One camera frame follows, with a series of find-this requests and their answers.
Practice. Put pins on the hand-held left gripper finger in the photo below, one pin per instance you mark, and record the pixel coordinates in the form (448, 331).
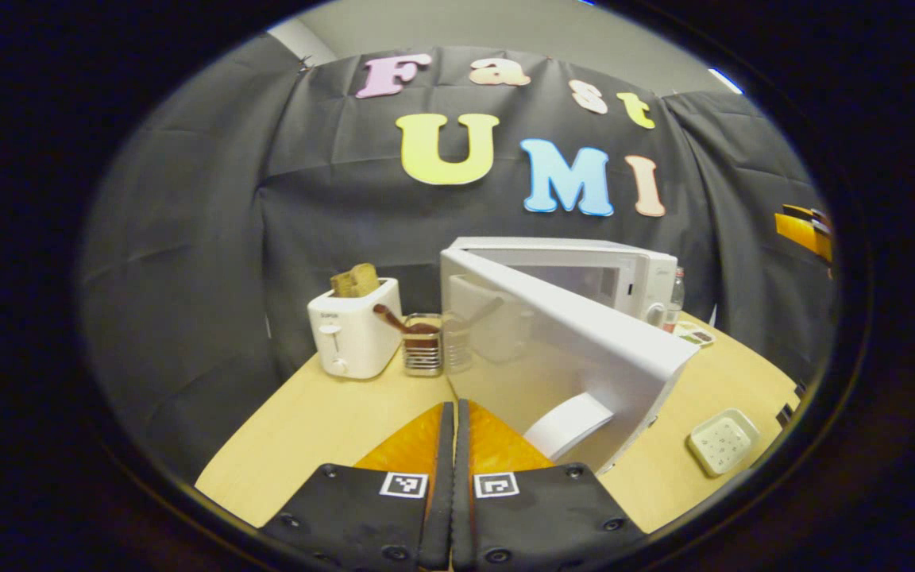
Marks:
(461, 492)
(443, 492)

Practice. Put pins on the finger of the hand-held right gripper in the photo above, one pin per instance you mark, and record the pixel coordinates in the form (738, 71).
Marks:
(803, 230)

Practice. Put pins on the white microwave oven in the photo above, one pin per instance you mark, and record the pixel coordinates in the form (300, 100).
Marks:
(584, 349)

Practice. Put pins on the metal utensil holder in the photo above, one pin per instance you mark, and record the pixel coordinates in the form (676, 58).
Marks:
(423, 357)

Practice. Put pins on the clear plastic bottle red label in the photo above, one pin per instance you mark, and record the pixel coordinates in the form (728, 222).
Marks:
(673, 306)

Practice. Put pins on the white divided snack dish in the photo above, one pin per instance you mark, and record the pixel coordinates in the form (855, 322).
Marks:
(696, 335)

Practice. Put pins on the brown wooden spoon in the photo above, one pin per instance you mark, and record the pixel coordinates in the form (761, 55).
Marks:
(394, 319)

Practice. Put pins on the white toaster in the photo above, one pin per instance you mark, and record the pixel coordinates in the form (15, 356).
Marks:
(354, 334)

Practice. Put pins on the brown toast slice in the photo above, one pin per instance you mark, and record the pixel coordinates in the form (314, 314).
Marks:
(364, 280)
(341, 286)

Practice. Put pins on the white patterned square plate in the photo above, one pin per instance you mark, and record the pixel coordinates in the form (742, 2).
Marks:
(723, 443)

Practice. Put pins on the black backdrop cloth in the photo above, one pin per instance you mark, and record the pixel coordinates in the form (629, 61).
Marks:
(187, 199)

